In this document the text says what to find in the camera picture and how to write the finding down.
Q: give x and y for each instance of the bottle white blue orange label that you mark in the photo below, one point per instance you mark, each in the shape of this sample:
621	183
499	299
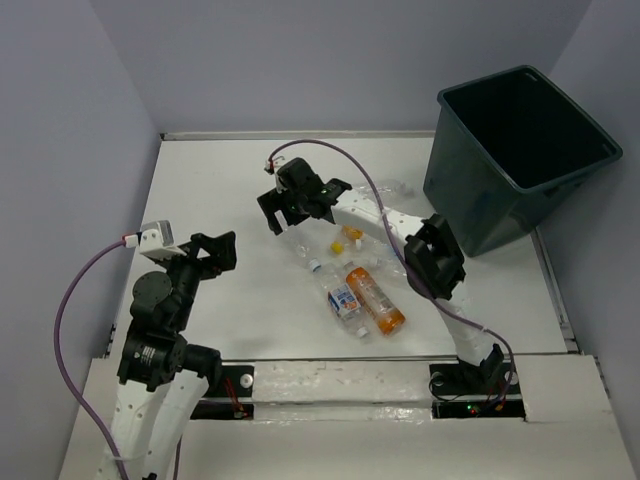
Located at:
340	298

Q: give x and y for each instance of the clear crushed bottle near bin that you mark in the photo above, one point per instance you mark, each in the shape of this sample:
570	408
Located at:
389	190

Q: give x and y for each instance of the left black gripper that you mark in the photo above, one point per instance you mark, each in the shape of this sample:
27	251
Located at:
223	252

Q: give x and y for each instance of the clear bottle white blue cap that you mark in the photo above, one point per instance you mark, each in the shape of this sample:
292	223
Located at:
388	270

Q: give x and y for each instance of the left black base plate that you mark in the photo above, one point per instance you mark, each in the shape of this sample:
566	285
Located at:
231	399

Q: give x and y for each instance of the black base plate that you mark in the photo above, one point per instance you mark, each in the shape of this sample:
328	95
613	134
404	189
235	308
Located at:
453	398
231	399

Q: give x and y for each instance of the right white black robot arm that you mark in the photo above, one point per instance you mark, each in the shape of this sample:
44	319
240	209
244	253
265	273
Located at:
426	248

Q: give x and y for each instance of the clear bottle blue label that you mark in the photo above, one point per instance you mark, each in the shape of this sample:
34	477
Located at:
372	249

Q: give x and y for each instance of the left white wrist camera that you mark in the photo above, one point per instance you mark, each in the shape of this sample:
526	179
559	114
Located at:
156	240

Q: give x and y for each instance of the long clear ribbed bottle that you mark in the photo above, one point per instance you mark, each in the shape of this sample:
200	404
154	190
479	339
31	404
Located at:
303	249

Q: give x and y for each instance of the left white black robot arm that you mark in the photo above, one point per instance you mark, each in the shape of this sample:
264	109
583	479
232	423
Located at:
161	376

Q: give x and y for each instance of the small bottle orange band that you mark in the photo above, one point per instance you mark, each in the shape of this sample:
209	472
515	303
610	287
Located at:
347	239

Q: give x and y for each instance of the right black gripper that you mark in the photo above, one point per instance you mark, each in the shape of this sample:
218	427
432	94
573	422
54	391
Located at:
272	202

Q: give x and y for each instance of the dark green plastic bin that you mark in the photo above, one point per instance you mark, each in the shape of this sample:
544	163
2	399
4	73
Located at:
509	148

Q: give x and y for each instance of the orange juice bottle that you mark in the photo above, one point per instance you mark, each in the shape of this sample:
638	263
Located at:
376	302

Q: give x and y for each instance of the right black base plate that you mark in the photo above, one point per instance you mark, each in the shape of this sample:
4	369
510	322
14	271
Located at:
453	398

